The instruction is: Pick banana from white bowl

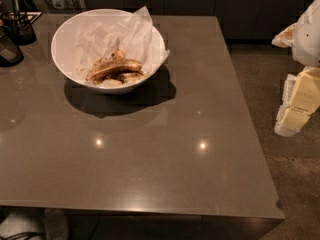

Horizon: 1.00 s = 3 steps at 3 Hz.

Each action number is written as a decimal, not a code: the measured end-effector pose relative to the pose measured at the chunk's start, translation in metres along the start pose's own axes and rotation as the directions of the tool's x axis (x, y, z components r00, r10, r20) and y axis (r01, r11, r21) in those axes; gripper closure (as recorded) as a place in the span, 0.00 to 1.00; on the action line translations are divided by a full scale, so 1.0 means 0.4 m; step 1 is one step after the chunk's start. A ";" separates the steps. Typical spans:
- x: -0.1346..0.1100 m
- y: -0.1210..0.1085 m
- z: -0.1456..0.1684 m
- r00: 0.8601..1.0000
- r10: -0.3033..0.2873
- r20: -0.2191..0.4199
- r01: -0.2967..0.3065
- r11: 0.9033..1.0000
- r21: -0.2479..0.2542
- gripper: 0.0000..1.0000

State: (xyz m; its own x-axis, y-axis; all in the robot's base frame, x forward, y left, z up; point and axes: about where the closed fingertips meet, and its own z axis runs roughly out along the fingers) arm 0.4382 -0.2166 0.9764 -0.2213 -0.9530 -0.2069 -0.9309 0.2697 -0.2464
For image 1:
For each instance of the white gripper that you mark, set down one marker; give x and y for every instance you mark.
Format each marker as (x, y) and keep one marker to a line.
(308, 34)

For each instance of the white ceramic bowl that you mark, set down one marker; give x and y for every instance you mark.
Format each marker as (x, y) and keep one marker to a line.
(64, 43)

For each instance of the crumpled white paper liner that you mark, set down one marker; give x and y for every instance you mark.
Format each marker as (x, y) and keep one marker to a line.
(133, 34)

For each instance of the black utensil holder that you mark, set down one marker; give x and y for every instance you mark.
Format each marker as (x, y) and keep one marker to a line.
(21, 30)

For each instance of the dark appliance at left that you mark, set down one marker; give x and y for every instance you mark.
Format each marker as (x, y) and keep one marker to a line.
(10, 54)

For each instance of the white cloth under table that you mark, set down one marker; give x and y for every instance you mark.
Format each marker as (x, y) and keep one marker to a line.
(33, 224)

